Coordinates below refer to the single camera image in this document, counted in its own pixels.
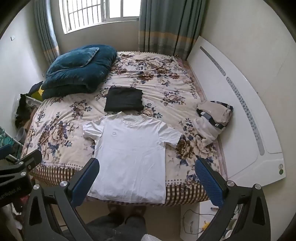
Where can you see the teal folded quilt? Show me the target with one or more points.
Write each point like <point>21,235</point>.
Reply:
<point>92,76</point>

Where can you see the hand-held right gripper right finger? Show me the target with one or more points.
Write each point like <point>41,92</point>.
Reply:
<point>208,180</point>

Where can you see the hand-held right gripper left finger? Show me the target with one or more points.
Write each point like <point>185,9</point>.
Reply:
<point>83,183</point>

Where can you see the person's left leg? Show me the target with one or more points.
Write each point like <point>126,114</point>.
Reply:
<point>104,227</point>

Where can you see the teal velvet pillow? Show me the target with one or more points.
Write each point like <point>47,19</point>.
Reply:
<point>69,60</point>

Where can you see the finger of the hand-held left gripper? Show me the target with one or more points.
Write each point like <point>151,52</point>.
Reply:
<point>5,151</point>
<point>30,160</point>

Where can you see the white headboard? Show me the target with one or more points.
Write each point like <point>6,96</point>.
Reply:
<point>235,111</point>

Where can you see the person's right leg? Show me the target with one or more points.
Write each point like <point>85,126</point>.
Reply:
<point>136,226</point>

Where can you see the barred window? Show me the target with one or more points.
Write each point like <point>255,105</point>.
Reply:
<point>97,11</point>

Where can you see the black folded garment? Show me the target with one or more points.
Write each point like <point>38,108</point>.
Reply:
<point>123,99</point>

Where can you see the wide grey-green curtain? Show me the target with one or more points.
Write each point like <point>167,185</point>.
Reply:
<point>171,25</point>

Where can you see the white crumpled garment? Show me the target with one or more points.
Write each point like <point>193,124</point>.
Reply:
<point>205,131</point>

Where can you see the white t-shirt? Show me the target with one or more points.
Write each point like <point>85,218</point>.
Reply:
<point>129,157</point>

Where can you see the dark cloth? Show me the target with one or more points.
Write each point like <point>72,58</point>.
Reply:
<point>35,85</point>

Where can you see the beige garment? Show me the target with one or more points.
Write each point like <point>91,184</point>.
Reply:
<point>216,111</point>

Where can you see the grey cup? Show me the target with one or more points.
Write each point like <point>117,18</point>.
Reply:
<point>22,134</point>

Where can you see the yellow container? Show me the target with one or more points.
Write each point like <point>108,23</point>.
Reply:
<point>39,93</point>

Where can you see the green mesh basket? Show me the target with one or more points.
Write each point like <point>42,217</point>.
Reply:
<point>9,139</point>

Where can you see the brown cardboard box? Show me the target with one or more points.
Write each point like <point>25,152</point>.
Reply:
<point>29,120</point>

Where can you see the floral bed sheet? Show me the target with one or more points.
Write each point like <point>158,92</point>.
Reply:
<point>161,76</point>

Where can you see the black cloth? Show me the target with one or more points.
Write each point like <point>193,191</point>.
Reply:
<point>22,109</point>

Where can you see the narrow grey-green curtain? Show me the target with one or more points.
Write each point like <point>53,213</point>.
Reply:
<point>47,34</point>

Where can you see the person's leg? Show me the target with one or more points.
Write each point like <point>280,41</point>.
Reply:
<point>136,226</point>
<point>104,227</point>

